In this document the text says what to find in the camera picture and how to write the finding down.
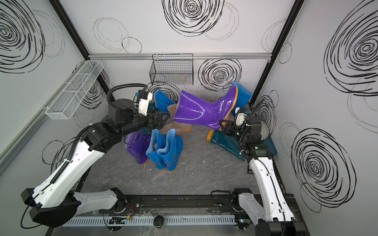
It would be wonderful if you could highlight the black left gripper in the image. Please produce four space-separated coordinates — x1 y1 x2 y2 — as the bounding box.
120 108 170 140

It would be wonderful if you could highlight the blue rain boot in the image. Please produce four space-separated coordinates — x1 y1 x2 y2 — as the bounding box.
146 129 166 170
231 82 253 116
154 89 176 113
157 129 184 172

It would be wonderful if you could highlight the purple rain boot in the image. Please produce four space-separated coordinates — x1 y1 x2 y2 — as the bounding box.
173 86 238 130
125 129 151 165

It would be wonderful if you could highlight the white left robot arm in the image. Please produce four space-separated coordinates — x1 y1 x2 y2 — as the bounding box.
21 83 169 228

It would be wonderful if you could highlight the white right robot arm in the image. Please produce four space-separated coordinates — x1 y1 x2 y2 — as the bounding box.
220 107 306 236

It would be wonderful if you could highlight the dark green rain boot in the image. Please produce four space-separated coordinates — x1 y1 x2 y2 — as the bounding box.
207 130 246 161

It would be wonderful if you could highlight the beige rain boot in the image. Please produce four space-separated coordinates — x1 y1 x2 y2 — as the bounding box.
160 104 193 135

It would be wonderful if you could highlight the grey round plate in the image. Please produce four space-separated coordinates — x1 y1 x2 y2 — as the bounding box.
260 122 270 141

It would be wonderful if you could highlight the teal square tray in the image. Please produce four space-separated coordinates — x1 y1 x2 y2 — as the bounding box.
263 136 277 156

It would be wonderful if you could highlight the black round knob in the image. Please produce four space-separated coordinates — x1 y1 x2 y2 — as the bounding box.
153 215 165 228

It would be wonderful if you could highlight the black wire basket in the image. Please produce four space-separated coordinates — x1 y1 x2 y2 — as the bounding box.
149 54 194 86

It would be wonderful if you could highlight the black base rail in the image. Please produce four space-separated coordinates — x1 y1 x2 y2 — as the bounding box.
83 188 251 215

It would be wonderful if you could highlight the white wire basket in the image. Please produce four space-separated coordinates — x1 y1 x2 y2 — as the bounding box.
45 61 104 120

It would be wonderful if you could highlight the white slotted cable duct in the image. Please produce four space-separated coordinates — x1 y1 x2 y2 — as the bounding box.
63 215 236 227

